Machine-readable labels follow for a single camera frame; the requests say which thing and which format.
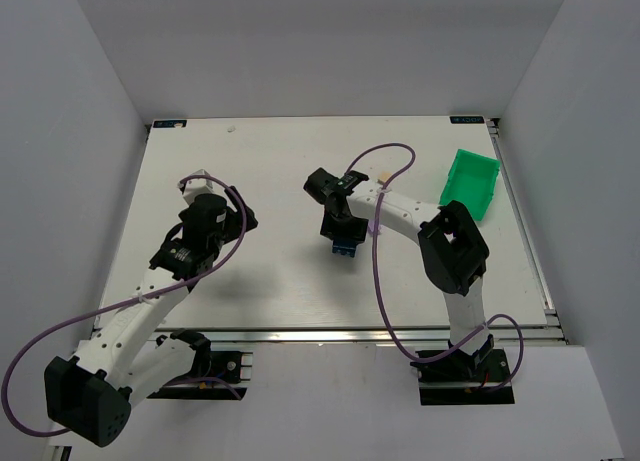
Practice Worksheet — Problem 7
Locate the dark blue bridge block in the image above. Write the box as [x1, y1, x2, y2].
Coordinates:
[331, 239, 358, 258]

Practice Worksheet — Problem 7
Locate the purple house-shaped block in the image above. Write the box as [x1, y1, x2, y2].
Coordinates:
[367, 220, 382, 236]

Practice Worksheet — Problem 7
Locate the green plastic bin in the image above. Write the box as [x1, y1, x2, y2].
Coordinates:
[439, 149, 500, 221]

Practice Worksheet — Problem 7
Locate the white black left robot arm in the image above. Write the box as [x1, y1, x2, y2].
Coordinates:
[44, 186, 257, 447]

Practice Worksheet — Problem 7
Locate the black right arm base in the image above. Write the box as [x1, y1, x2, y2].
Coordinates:
[410, 349, 515, 406]

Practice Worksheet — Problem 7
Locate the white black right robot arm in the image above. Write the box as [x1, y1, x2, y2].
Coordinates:
[303, 168, 493, 368]

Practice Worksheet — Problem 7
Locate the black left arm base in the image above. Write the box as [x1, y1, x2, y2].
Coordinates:
[148, 331, 253, 401]

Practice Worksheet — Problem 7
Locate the blue label sticker left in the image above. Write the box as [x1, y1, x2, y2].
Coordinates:
[152, 119, 187, 129]

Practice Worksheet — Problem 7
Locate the blue label sticker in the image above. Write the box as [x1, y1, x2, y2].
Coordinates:
[449, 115, 485, 125]
[152, 119, 187, 129]

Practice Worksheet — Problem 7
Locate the blue label sticker right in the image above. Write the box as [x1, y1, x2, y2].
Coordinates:
[449, 115, 485, 125]

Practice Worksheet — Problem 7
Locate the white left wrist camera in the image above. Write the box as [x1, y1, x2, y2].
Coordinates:
[178, 169, 214, 205]

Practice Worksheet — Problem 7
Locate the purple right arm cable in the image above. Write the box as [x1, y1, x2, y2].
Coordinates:
[344, 142, 524, 393]

